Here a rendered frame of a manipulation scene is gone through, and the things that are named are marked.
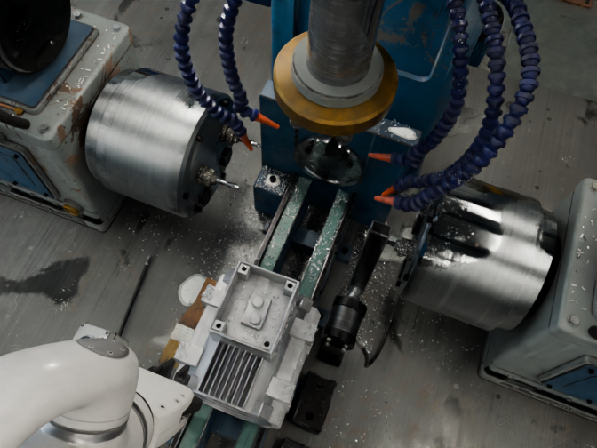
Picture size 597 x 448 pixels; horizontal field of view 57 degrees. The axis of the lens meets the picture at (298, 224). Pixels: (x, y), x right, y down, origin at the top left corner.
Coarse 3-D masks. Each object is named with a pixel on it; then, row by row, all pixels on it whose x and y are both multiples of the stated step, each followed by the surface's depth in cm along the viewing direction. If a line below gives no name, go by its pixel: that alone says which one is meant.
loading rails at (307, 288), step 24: (288, 192) 115; (336, 216) 114; (264, 240) 110; (288, 240) 115; (312, 240) 120; (336, 240) 111; (264, 264) 109; (312, 288) 107; (192, 432) 95; (216, 432) 102; (240, 432) 95; (264, 432) 95
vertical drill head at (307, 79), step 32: (320, 0) 63; (352, 0) 61; (384, 0) 64; (320, 32) 67; (352, 32) 65; (288, 64) 78; (320, 64) 71; (352, 64) 70; (384, 64) 79; (288, 96) 76; (320, 96) 73; (352, 96) 74; (384, 96) 76; (320, 128) 75; (352, 128) 75
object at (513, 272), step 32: (448, 192) 90; (480, 192) 91; (512, 192) 94; (416, 224) 106; (448, 224) 87; (480, 224) 87; (512, 224) 87; (544, 224) 90; (416, 256) 91; (448, 256) 87; (480, 256) 87; (512, 256) 86; (544, 256) 87; (416, 288) 92; (448, 288) 89; (480, 288) 88; (512, 288) 86; (480, 320) 92; (512, 320) 91
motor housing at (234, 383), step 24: (312, 312) 91; (192, 336) 88; (288, 336) 88; (216, 360) 82; (240, 360) 83; (264, 360) 84; (288, 360) 87; (216, 384) 82; (240, 384) 81; (264, 384) 84; (216, 408) 94; (240, 408) 81
